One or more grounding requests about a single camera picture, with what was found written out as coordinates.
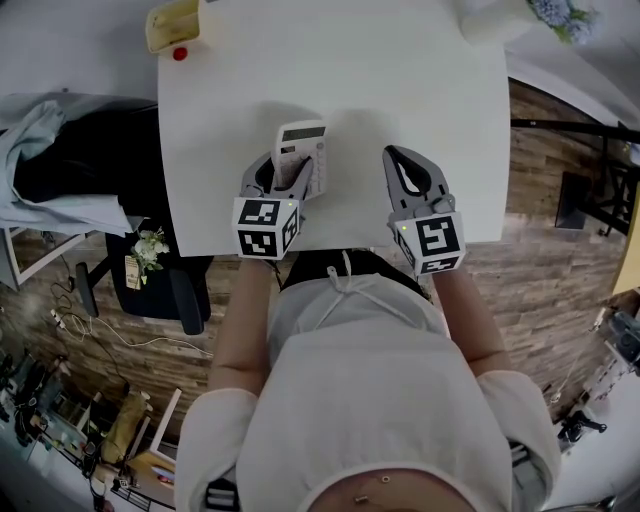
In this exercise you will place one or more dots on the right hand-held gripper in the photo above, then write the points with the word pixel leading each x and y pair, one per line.
pixel 435 235

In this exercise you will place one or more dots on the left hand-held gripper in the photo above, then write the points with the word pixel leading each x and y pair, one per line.
pixel 260 225

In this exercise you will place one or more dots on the white calculator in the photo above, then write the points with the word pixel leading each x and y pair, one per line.
pixel 302 150

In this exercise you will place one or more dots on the person's left forearm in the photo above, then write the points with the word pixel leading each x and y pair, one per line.
pixel 240 325

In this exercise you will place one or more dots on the person's right forearm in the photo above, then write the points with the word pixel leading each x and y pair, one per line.
pixel 470 320

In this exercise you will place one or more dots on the black office chair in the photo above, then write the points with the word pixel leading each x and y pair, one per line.
pixel 145 200

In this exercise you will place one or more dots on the white flower bouquet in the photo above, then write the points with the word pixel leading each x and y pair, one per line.
pixel 150 247

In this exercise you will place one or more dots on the small red ball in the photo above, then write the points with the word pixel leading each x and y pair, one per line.
pixel 179 53

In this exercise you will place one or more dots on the yellow paper tag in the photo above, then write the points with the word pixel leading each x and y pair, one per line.
pixel 133 272

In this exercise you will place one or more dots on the white vase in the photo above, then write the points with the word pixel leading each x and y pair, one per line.
pixel 492 20

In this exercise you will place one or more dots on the yellow open container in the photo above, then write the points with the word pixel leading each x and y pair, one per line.
pixel 175 22

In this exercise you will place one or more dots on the person's white sweatshirt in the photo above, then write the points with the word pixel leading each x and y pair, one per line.
pixel 370 390

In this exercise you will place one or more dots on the light blue jacket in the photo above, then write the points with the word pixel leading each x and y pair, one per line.
pixel 55 170

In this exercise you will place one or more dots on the blue flower bunch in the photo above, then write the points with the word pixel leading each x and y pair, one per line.
pixel 565 17

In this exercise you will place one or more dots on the wooden side table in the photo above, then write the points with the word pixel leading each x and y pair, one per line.
pixel 629 250

